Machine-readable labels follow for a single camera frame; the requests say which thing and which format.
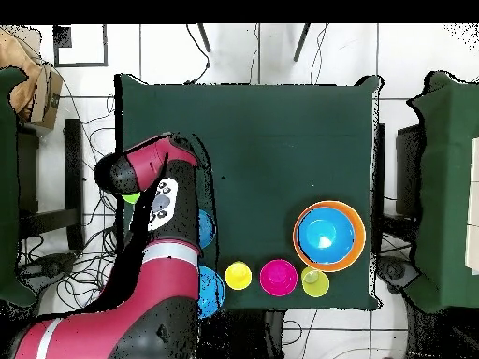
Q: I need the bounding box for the small red bowl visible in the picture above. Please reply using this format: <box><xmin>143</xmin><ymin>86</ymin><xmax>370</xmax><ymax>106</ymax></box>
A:
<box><xmin>259</xmin><ymin>258</ymin><xmax>299</xmax><ymax>298</ymax></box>

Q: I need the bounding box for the large orange bowl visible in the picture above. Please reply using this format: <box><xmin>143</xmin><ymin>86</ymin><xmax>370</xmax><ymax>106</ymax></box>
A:
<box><xmin>292</xmin><ymin>200</ymin><xmax>367</xmax><ymax>273</ymax></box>

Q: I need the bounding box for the black floor stand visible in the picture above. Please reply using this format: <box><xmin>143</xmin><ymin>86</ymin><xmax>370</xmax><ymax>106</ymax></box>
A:
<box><xmin>16</xmin><ymin>118</ymin><xmax>86</xmax><ymax>251</ymax></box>

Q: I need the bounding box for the black tripod leg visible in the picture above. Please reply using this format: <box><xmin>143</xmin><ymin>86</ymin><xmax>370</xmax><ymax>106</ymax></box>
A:
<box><xmin>293</xmin><ymin>23</ymin><xmax>312</xmax><ymax>63</ymax></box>
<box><xmin>196</xmin><ymin>23</ymin><xmax>212</xmax><ymax>53</ymax></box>

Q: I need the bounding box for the black floor cable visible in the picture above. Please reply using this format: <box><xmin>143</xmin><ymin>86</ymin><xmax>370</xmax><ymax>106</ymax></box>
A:
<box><xmin>184</xmin><ymin>23</ymin><xmax>211</xmax><ymax>86</ymax></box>

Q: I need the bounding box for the tangle of floor cables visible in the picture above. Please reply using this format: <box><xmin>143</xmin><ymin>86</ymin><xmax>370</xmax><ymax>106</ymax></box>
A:
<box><xmin>16</xmin><ymin>85</ymin><xmax>124</xmax><ymax>311</ymax></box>

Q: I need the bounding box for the large blue bowl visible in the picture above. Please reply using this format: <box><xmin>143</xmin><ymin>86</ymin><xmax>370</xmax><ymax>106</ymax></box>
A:
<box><xmin>296</xmin><ymin>206</ymin><xmax>356</xmax><ymax>265</ymax></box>
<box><xmin>196</xmin><ymin>265</ymin><xmax>226</xmax><ymax>320</ymax></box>

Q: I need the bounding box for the yellow cup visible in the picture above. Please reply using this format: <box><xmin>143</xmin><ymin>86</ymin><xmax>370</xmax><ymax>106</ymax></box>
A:
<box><xmin>225</xmin><ymin>260</ymin><xmax>253</xmax><ymax>292</ymax></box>

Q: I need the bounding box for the black robot pedestal leg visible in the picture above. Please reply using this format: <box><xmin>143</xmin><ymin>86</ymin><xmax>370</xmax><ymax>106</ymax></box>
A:
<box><xmin>375</xmin><ymin>253</ymin><xmax>422</xmax><ymax>296</ymax></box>
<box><xmin>18</xmin><ymin>251</ymin><xmax>78</xmax><ymax>289</ymax></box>

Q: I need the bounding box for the black square floor frame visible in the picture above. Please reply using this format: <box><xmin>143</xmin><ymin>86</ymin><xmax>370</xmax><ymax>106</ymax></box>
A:
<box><xmin>52</xmin><ymin>23</ymin><xmax>109</xmax><ymax>69</ymax></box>

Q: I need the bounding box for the black box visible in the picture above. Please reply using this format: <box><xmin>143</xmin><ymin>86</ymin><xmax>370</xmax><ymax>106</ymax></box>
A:
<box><xmin>395</xmin><ymin>124</ymin><xmax>426</xmax><ymax>218</ymax></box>

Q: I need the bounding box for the green cloth side table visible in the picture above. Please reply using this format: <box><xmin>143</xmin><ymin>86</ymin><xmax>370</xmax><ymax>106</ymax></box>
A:
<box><xmin>406</xmin><ymin>70</ymin><xmax>479</xmax><ymax>314</ymax></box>
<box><xmin>0</xmin><ymin>66</ymin><xmax>37</xmax><ymax>309</ymax></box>

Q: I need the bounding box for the cardboard box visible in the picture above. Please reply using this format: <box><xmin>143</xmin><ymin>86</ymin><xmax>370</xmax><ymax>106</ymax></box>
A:
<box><xmin>0</xmin><ymin>25</ymin><xmax>64</xmax><ymax>130</ymax></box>

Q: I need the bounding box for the translucent yellow-green cup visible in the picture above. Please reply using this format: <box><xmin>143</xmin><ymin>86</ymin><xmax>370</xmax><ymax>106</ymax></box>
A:
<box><xmin>299</xmin><ymin>266</ymin><xmax>330</xmax><ymax>298</ymax></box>

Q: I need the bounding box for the small blue ridged bowl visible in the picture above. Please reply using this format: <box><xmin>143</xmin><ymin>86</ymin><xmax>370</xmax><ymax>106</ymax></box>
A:
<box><xmin>197</xmin><ymin>208</ymin><xmax>217</xmax><ymax>250</ymax></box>

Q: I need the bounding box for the dark green tablecloth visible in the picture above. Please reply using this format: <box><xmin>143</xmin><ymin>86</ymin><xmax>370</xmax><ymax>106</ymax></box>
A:
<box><xmin>113</xmin><ymin>73</ymin><xmax>384</xmax><ymax>312</ymax></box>

